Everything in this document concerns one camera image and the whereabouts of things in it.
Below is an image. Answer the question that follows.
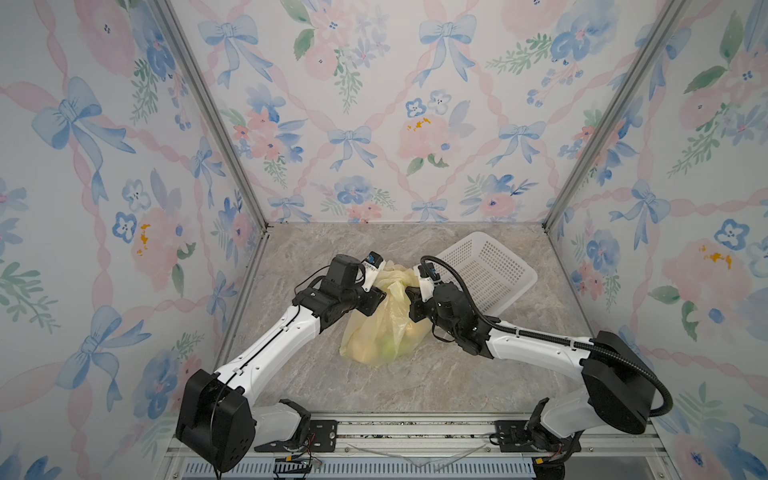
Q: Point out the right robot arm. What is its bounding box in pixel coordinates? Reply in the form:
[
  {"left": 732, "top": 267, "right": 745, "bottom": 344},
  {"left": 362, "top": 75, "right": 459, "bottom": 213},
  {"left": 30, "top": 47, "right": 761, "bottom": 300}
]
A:
[{"left": 406, "top": 283, "right": 670, "bottom": 453}]

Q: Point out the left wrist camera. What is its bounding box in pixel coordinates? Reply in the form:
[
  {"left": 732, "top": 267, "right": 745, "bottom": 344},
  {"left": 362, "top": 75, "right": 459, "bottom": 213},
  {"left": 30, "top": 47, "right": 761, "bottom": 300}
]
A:
[{"left": 361, "top": 251, "right": 385, "bottom": 292}]

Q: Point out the green pear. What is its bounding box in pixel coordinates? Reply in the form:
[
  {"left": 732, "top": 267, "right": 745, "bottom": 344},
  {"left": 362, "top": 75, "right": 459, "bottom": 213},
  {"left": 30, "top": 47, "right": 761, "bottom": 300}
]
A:
[{"left": 380, "top": 339, "right": 399, "bottom": 359}]

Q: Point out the slotted cable duct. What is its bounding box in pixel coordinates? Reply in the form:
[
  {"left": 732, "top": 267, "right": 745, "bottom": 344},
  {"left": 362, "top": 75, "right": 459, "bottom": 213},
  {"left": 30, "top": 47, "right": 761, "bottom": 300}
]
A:
[{"left": 179, "top": 458, "right": 538, "bottom": 480}]

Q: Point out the yellow plastic bag fruit print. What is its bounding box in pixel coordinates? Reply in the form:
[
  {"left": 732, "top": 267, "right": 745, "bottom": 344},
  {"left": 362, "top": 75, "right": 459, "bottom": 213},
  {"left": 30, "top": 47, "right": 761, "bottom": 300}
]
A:
[{"left": 339, "top": 261, "right": 431, "bottom": 366}]

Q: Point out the aluminium corner post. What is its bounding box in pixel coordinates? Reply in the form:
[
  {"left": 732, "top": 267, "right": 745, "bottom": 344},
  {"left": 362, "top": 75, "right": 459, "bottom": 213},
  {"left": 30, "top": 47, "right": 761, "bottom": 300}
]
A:
[
  {"left": 543, "top": 0, "right": 689, "bottom": 234},
  {"left": 148, "top": 0, "right": 268, "bottom": 234}
]

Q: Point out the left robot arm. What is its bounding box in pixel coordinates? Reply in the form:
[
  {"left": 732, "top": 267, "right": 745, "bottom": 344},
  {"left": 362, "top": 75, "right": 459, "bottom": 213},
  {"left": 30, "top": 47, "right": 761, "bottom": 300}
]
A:
[{"left": 175, "top": 252, "right": 386, "bottom": 475}]

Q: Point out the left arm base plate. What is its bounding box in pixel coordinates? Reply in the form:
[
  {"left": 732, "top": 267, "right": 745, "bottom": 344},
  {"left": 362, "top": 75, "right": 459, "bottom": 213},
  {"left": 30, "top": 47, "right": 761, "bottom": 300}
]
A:
[{"left": 253, "top": 420, "right": 339, "bottom": 454}]

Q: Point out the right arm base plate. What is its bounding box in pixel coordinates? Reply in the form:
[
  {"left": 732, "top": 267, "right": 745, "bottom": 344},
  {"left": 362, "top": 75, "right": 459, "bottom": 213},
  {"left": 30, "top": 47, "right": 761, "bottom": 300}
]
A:
[{"left": 489, "top": 420, "right": 583, "bottom": 455}]

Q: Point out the left aluminium corner post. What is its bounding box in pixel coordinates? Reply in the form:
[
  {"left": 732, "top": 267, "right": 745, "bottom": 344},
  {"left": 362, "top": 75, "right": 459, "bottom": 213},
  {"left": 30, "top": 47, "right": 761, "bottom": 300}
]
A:
[{"left": 148, "top": 0, "right": 268, "bottom": 234}]

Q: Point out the aluminium frame rail front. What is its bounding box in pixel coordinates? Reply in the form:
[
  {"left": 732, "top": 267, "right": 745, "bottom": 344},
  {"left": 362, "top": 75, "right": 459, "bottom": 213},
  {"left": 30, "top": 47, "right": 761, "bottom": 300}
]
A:
[{"left": 161, "top": 412, "right": 667, "bottom": 460}]

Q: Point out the right aluminium corner post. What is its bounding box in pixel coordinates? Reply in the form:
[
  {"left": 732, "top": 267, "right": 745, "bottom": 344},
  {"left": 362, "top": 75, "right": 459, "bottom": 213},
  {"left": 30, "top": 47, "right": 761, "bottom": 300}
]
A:
[{"left": 543, "top": 0, "right": 689, "bottom": 234}]

